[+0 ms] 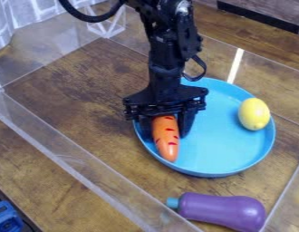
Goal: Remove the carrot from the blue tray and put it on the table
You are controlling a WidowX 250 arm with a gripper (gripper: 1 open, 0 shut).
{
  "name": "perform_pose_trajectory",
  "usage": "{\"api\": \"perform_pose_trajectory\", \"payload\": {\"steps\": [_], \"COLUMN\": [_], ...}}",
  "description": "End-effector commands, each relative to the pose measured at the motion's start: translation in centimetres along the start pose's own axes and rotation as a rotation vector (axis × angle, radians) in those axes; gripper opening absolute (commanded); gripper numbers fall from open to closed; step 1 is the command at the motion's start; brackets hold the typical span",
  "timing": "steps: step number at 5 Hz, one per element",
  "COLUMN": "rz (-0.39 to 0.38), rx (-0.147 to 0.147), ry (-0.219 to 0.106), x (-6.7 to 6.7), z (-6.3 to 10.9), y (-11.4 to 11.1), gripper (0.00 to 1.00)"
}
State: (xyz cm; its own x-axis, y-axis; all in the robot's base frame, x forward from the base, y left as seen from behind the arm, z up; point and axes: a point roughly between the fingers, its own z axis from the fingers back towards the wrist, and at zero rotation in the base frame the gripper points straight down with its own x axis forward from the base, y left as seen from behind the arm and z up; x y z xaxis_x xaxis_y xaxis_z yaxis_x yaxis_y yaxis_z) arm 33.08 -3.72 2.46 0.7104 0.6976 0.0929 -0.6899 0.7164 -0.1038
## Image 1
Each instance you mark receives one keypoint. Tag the purple toy eggplant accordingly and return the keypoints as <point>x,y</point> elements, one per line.
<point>237,212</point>

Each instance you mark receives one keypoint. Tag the yellow toy lemon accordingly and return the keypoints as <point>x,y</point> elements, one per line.
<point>253,114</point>

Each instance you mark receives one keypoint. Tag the blue plastic tray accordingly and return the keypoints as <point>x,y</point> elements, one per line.
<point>218,148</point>

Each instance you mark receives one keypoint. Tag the dark wooden baseboard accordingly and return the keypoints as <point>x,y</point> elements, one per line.
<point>261,18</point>

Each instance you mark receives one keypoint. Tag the blue plastic crate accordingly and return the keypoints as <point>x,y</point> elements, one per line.
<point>10,222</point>

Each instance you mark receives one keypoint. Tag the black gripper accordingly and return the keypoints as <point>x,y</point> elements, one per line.
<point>165,96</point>

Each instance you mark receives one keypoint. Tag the clear acrylic enclosure wall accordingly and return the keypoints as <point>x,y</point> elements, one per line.
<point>73,166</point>

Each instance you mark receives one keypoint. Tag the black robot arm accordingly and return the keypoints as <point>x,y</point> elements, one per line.
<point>174,43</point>

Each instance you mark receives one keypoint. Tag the orange toy carrot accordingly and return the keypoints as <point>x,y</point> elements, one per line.
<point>165,136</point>

